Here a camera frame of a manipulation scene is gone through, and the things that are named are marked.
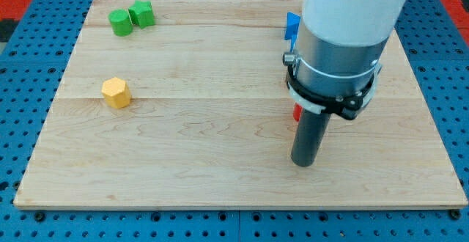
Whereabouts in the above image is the yellow hexagon block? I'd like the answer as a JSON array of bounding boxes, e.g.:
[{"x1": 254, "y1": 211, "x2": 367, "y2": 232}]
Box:
[{"x1": 101, "y1": 77, "x2": 131, "y2": 109}]

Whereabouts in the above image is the green star block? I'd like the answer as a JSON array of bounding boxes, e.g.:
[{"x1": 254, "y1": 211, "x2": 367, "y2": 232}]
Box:
[{"x1": 128, "y1": 0, "x2": 155, "y2": 29}]

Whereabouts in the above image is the red block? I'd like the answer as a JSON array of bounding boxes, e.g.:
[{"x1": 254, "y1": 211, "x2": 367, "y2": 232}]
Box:
[{"x1": 292, "y1": 103, "x2": 303, "y2": 122}]

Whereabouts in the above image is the blue triangle block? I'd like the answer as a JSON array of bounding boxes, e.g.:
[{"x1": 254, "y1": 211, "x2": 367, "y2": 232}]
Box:
[{"x1": 284, "y1": 12, "x2": 300, "y2": 51}]

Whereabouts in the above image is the light wooden board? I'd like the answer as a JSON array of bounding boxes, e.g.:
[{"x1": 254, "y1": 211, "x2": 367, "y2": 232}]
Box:
[{"x1": 14, "y1": 0, "x2": 468, "y2": 210}]

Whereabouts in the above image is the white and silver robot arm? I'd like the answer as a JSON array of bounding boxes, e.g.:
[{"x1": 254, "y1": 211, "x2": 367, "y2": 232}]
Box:
[{"x1": 283, "y1": 0, "x2": 406, "y2": 120}]

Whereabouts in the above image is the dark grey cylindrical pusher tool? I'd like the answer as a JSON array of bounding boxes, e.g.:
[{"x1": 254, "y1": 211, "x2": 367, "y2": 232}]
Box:
[{"x1": 291, "y1": 110, "x2": 330, "y2": 166}]

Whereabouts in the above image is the green cylinder block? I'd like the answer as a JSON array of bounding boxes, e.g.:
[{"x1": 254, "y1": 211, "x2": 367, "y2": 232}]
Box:
[{"x1": 108, "y1": 9, "x2": 133, "y2": 37}]

